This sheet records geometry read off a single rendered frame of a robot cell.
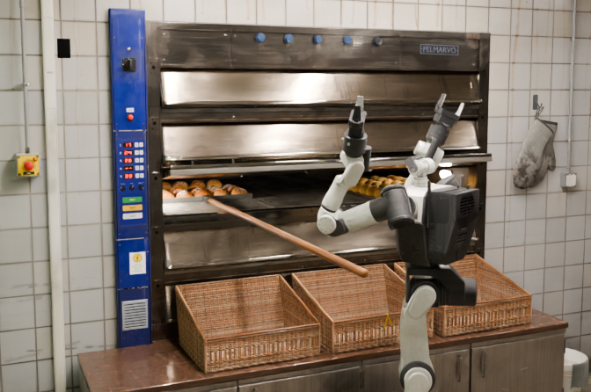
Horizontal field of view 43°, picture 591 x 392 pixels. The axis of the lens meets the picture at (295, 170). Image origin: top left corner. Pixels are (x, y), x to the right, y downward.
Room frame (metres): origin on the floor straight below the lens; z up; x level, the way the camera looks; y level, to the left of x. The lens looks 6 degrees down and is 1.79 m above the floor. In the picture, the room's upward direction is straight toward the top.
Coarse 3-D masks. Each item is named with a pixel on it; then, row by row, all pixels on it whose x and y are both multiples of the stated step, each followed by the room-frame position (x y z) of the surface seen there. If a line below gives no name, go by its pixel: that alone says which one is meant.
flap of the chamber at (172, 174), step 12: (216, 168) 3.47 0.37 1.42; (228, 168) 3.49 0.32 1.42; (240, 168) 3.51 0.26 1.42; (252, 168) 3.53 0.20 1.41; (264, 168) 3.56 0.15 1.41; (276, 168) 3.58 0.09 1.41; (288, 168) 3.60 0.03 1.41; (300, 168) 3.63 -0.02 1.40; (312, 168) 3.65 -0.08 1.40; (324, 168) 3.68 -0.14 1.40; (336, 168) 3.72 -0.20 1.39; (372, 168) 3.91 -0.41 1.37; (384, 168) 3.98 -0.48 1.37; (396, 168) 4.05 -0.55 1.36
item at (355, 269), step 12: (216, 204) 3.80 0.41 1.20; (240, 216) 3.47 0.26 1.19; (264, 228) 3.19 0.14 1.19; (276, 228) 3.10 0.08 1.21; (288, 240) 2.94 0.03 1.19; (300, 240) 2.86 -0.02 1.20; (312, 252) 2.74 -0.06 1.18; (324, 252) 2.66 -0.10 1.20; (336, 264) 2.56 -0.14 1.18; (348, 264) 2.48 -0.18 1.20; (360, 276) 2.41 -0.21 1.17
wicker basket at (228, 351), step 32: (192, 288) 3.52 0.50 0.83; (224, 288) 3.58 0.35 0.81; (256, 288) 3.64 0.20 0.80; (288, 288) 3.60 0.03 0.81; (192, 320) 3.23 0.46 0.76; (224, 320) 3.54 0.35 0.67; (256, 320) 3.60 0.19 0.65; (288, 320) 3.60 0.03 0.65; (192, 352) 3.25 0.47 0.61; (224, 352) 3.11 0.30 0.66; (256, 352) 3.30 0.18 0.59; (288, 352) 3.23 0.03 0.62
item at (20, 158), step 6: (18, 156) 3.20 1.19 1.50; (24, 156) 3.20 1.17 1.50; (30, 156) 3.21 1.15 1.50; (36, 156) 3.22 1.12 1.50; (18, 162) 3.20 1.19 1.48; (24, 162) 3.20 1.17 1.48; (36, 162) 3.22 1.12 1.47; (18, 168) 3.20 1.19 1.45; (24, 168) 3.20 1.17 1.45; (36, 168) 3.22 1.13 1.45; (18, 174) 3.19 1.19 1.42; (24, 174) 3.20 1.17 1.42; (30, 174) 3.21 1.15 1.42; (36, 174) 3.22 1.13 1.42
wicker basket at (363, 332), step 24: (384, 264) 3.94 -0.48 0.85; (312, 288) 3.75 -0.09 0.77; (336, 288) 3.80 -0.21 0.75; (360, 288) 3.86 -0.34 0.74; (384, 288) 3.91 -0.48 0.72; (312, 312) 3.51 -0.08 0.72; (336, 312) 3.77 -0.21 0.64; (360, 312) 3.82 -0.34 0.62; (384, 312) 3.88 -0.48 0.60; (432, 312) 3.52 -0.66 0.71; (336, 336) 3.32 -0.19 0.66; (360, 336) 3.37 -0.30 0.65; (384, 336) 3.42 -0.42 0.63; (432, 336) 3.52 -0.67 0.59
